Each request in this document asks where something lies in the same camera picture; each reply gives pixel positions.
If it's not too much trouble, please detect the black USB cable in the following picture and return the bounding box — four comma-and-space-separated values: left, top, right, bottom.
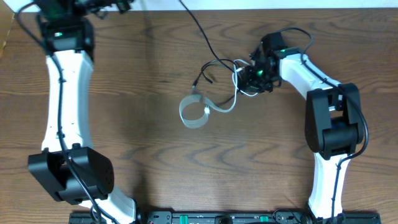
178, 0, 249, 108

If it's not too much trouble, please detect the white USB cable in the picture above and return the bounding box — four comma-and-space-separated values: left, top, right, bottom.
178, 58, 259, 130

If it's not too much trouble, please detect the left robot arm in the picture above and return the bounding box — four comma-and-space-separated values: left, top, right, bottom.
28, 0, 142, 223

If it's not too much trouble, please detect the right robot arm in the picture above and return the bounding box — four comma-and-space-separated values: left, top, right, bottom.
238, 30, 369, 223

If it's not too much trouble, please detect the wooden panel at left edge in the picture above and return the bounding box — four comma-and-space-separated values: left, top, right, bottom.
0, 0, 14, 57

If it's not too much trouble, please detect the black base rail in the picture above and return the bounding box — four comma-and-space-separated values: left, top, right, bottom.
68, 210, 382, 224

